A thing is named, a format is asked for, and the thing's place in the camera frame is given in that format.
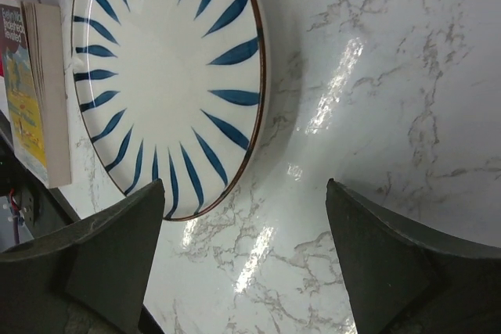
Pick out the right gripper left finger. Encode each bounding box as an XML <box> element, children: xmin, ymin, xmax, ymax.
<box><xmin>1</xmin><ymin>179</ymin><xmax>164</xmax><ymax>333</ymax></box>

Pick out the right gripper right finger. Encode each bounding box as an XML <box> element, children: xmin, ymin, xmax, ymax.
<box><xmin>326</xmin><ymin>179</ymin><xmax>500</xmax><ymax>333</ymax></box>

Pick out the black and white striped plate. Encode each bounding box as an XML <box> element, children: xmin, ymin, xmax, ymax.
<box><xmin>71</xmin><ymin>0</ymin><xmax>269</xmax><ymax>221</ymax></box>

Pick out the yellow illustrated paperback book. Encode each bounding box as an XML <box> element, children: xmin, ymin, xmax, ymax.
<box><xmin>1</xmin><ymin>0</ymin><xmax>71</xmax><ymax>189</ymax></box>

